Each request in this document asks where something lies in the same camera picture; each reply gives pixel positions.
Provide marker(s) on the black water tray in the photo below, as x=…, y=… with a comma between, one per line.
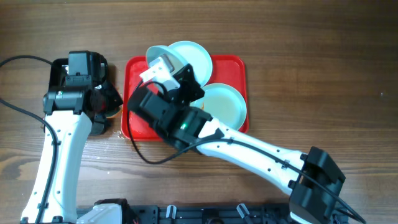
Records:
x=71, y=81

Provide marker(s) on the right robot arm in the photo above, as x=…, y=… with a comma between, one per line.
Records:
x=312, y=181

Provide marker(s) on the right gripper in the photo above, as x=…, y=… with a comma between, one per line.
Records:
x=187, y=80

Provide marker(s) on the light blue plate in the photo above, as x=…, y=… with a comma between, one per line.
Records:
x=172, y=60
x=224, y=103
x=198, y=57

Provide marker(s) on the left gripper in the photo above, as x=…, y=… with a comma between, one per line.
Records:
x=111, y=98

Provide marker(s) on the red plastic tray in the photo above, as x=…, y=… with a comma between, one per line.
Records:
x=227, y=69

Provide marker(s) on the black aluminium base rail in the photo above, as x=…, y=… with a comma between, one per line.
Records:
x=267, y=213

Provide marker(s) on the orange green sponge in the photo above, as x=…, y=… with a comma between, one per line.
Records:
x=113, y=113

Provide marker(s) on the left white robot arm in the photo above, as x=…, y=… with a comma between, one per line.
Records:
x=53, y=198

